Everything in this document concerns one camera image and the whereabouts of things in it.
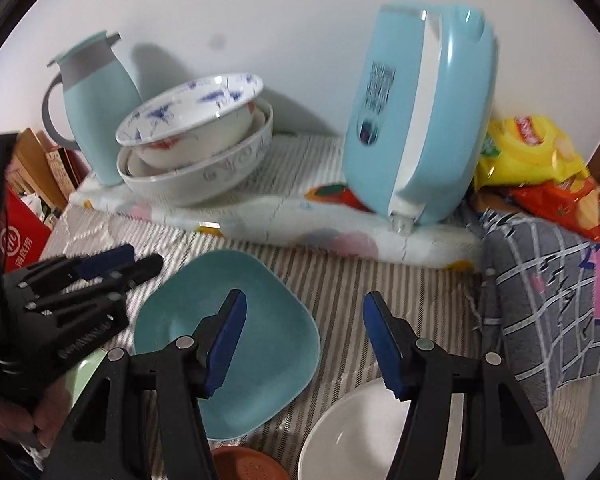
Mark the fruit printed mat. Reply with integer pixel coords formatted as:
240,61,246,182
70,132,486,273

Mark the patterned cardboard box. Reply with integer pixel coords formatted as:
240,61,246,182
45,145,91,196

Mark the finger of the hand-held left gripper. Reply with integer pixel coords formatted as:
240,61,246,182
22,253,166,319
2,244,137,297

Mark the red chip bag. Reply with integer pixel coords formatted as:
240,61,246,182
510,175,600,243

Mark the light blue thermos jug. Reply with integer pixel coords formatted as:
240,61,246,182
41,31,143,186

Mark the teal square plate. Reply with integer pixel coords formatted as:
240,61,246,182
133,250,322,442

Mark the person's left hand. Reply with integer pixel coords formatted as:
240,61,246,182
0,391,74,455

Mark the red paper bag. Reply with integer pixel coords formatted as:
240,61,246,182
2,180,53,281

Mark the blue and red patterned bowl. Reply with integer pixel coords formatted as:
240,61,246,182
115,74,264,168

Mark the light blue electric kettle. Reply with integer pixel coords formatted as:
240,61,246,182
341,2,497,235

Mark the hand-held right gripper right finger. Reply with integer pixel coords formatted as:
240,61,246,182
362,290,566,480

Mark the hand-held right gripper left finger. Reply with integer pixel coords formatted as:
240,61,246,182
40,289,248,480

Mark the yellow chip bag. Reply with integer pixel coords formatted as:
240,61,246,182
475,116,591,193

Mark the wooden box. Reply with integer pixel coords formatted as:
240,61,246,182
10,127,68,211

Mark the large white grey-patterned bowl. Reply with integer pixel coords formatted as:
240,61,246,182
116,97,275,207

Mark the striped bed cover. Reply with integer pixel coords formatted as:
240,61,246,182
40,200,591,480

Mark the brown saucer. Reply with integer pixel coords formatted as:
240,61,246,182
211,445,301,480

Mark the grey checked cloth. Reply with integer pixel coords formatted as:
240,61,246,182
472,205,600,391

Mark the plain white bowl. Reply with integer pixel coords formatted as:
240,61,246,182
297,377,466,480

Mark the light green plate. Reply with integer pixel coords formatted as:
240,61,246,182
65,347,108,401

